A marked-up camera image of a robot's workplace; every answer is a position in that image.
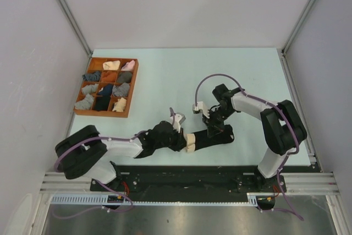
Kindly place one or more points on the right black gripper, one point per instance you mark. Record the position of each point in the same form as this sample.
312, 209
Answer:
214, 127

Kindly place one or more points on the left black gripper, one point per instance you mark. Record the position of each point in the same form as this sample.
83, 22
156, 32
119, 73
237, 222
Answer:
180, 141

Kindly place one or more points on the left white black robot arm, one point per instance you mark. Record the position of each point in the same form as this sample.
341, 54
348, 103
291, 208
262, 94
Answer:
87, 154

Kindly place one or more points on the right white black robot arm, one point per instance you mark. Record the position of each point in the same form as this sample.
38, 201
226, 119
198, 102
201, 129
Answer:
282, 126

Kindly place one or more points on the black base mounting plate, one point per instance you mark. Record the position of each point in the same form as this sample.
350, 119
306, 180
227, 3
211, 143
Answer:
165, 184

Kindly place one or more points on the beige rolled cloth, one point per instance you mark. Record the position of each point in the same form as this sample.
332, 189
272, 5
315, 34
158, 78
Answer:
120, 105

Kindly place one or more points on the grey striped rolled cloth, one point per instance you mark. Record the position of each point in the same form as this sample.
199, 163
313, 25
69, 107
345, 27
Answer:
121, 90

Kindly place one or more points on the dark grey rolled cloth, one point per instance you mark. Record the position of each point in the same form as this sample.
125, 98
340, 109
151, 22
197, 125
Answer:
124, 77

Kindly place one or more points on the black rolled cloth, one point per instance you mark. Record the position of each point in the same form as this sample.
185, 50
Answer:
102, 103

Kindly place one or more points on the navy blue rolled cloth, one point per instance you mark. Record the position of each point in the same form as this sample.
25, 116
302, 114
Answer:
106, 90

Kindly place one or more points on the orange wooden divided tray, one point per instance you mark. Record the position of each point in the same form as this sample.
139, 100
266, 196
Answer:
96, 64

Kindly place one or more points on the pink white rolled cloth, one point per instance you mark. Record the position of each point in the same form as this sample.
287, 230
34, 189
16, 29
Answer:
128, 66

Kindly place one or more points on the orange rolled cloth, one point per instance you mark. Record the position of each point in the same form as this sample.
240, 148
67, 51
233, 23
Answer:
108, 77

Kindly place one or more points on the grey striped corner cloth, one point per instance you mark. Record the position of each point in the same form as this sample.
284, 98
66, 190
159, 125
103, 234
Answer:
85, 104

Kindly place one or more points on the light grey rolled cloth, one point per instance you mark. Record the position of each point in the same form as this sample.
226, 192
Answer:
89, 89

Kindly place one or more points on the cream rolled cloth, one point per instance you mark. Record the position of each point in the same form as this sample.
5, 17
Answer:
111, 65

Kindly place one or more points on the navy striped rolled cloth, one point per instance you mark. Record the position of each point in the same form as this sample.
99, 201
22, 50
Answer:
92, 77

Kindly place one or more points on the aluminium frame rail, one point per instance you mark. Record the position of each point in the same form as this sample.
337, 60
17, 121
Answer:
296, 183

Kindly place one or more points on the right aluminium corner post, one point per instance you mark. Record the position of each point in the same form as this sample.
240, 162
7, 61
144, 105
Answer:
308, 7

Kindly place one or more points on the aluminium corner post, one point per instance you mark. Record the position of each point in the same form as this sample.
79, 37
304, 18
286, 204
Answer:
68, 14
308, 7

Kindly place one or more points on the left aluminium corner post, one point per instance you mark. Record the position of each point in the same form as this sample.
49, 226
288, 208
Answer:
68, 14

